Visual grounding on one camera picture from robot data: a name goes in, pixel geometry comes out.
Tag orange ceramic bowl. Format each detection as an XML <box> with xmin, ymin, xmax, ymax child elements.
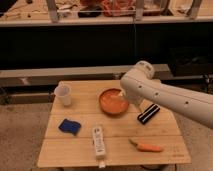
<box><xmin>99</xmin><ymin>88</ymin><xmax>129</xmax><ymax>115</ymax></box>

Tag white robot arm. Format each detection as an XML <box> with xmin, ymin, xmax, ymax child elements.
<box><xmin>120</xmin><ymin>61</ymin><xmax>213</xmax><ymax>129</ymax></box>

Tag wooden table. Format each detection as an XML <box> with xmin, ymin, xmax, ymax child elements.
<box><xmin>38</xmin><ymin>80</ymin><xmax>191</xmax><ymax>168</ymax></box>

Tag clear plastic cup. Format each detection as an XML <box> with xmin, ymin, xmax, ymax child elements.
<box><xmin>54</xmin><ymin>84</ymin><xmax>71</xmax><ymax>106</ymax></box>

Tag black white striped box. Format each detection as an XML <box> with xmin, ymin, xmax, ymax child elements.
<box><xmin>137</xmin><ymin>104</ymin><xmax>160</xmax><ymax>125</ymax></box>

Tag white remote controller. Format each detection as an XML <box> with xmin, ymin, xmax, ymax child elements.
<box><xmin>92</xmin><ymin>126</ymin><xmax>106</xmax><ymax>159</ymax></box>

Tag blue sponge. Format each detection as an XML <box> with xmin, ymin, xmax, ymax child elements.
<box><xmin>59</xmin><ymin>119</ymin><xmax>81</xmax><ymax>135</ymax></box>

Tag orange toy carrot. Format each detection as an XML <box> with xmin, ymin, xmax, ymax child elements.
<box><xmin>129</xmin><ymin>139</ymin><xmax>163</xmax><ymax>153</ymax></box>

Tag red items on shelf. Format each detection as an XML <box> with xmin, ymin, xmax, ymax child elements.
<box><xmin>101</xmin><ymin>0</ymin><xmax>136</xmax><ymax>17</ymax></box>

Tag hanging black cable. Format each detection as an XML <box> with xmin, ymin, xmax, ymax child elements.
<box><xmin>132</xmin><ymin>15</ymin><xmax>139</xmax><ymax>68</ymax></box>

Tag grey metal bench rail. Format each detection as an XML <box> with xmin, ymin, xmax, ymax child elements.
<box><xmin>0</xmin><ymin>63</ymin><xmax>170</xmax><ymax>88</ymax></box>

